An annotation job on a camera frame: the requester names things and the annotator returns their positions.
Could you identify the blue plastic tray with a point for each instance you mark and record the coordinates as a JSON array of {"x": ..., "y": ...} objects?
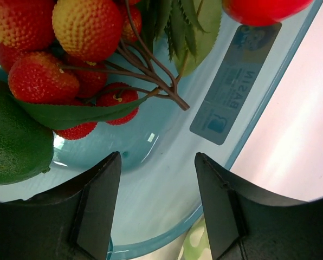
[{"x": 234, "y": 118}]

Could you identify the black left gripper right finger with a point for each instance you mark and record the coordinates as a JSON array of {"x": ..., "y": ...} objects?
[{"x": 245, "y": 221}]

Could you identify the green toy lime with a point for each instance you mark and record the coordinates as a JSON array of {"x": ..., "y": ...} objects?
[{"x": 26, "y": 146}]

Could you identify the red toy apple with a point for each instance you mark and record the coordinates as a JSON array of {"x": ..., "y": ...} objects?
[{"x": 263, "y": 12}]

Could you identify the red toy cherry bunch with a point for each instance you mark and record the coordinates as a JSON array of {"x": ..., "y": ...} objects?
[{"x": 72, "y": 64}]

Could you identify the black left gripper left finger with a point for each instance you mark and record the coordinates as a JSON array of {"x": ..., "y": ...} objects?
[{"x": 70, "y": 221}]

